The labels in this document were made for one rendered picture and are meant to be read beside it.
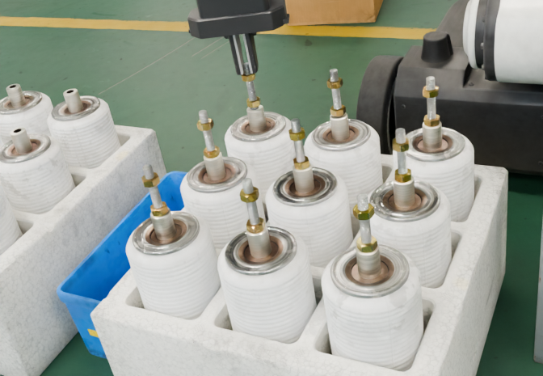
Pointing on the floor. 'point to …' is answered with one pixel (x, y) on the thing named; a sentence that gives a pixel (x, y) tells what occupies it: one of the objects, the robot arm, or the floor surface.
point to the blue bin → (111, 264)
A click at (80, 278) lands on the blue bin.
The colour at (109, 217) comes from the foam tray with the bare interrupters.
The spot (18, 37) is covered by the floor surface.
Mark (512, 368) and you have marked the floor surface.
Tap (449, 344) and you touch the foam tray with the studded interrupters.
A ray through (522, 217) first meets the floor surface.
